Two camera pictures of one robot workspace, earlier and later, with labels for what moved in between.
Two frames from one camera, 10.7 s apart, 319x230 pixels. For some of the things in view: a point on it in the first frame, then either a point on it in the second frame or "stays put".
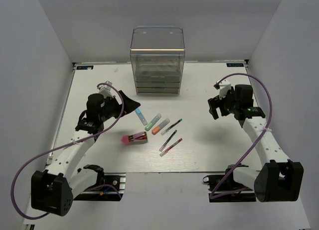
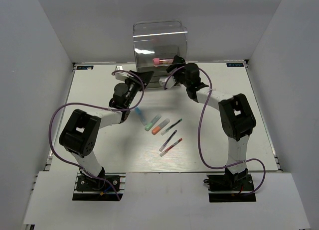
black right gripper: (216, 102) to (179, 62)
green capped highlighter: (154, 120) stays put
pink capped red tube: (137, 137) to (158, 61)
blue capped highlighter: (141, 116) stays put
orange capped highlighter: (160, 126) stays put
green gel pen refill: (167, 130) stays put
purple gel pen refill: (166, 143) stays put
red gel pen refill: (164, 153) stays put
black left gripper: (129, 105) to (145, 76)
